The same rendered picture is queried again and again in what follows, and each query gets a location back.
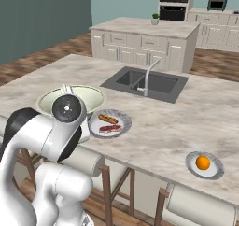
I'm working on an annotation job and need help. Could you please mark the black built-in oven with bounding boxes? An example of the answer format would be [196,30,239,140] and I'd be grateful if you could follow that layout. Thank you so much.
[158,0,191,22]

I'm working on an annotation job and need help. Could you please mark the large pale green bowl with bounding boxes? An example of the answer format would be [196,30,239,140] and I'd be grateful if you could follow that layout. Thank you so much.
[35,84,106,121]

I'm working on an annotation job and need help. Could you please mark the small potted plant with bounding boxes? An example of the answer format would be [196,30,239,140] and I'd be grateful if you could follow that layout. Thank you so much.
[150,12,161,26]

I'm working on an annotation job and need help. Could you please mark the wooden stool with white backrest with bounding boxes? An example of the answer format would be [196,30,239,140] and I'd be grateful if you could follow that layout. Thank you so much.
[58,144,136,226]
[0,113,45,191]
[153,181,239,226]

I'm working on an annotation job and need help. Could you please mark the grey plate with orange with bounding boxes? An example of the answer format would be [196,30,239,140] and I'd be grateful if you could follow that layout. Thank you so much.
[185,150,225,181]

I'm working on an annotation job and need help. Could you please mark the teal microwave oven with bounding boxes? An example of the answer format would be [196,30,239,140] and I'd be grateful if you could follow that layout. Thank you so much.
[206,0,230,12]

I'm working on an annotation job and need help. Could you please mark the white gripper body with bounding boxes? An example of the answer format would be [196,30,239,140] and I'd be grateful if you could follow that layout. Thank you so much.
[77,117,91,144]

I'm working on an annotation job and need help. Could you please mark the orange fruit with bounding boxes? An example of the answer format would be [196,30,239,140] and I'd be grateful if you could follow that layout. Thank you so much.
[194,154,212,171]

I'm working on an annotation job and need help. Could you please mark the grey plate with cooked food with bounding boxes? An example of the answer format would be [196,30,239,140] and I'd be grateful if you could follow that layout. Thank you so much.
[87,108,133,140]

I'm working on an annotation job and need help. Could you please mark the beige kitchen island cupboards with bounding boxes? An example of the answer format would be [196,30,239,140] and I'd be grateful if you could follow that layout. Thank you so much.
[89,16,202,75]

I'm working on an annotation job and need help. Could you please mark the dark grey sink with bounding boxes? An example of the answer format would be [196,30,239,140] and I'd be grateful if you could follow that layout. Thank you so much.
[99,65,190,105]

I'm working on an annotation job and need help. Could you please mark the beige run of cupboards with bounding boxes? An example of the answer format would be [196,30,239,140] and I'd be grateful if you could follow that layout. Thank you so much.
[186,7,239,53]

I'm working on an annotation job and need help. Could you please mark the hot dog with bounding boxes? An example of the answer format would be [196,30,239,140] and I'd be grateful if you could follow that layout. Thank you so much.
[97,113,120,125]

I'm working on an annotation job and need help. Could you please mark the red steak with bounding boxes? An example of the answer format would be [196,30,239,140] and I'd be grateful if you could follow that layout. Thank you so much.
[98,123,124,134]

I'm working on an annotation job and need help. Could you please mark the silver tap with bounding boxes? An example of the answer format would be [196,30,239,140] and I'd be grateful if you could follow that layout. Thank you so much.
[136,57,162,98]

